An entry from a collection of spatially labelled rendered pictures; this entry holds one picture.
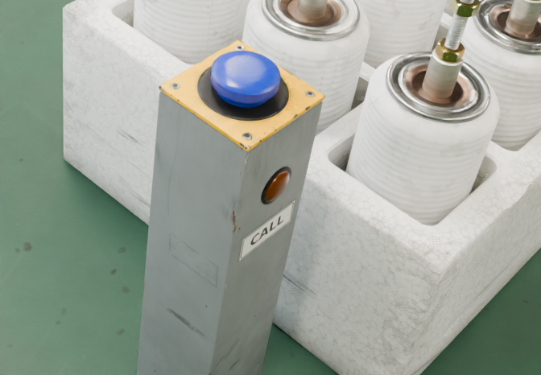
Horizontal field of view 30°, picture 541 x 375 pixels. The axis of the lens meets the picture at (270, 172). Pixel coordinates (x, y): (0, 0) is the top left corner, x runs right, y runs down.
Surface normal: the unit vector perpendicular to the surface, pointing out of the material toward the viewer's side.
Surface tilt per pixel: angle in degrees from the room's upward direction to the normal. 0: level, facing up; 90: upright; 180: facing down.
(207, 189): 90
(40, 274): 0
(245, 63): 0
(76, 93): 90
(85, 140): 90
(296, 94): 0
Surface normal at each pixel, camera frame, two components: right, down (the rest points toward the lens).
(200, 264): -0.65, 0.47
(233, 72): 0.14, -0.71
